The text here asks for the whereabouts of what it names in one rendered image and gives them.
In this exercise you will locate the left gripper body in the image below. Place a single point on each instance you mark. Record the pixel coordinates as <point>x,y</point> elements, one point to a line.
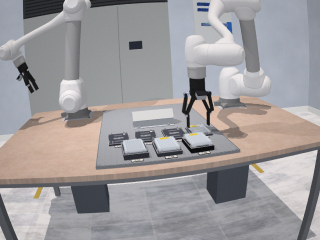
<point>196,84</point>

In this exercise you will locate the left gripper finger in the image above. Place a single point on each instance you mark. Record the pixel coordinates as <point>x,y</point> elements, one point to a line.
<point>187,111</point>
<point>208,113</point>

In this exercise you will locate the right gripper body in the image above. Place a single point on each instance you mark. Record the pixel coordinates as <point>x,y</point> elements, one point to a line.
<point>23,68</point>

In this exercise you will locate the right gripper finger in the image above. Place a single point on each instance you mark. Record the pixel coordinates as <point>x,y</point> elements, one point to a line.
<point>26,81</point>
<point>33,81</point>

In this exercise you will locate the white operator button panel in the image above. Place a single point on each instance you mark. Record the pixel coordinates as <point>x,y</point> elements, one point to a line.
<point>153,118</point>

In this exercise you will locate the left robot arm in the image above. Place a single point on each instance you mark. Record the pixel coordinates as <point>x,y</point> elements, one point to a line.
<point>226,53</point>

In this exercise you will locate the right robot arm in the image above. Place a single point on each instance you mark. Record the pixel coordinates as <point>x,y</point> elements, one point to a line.
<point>73,93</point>

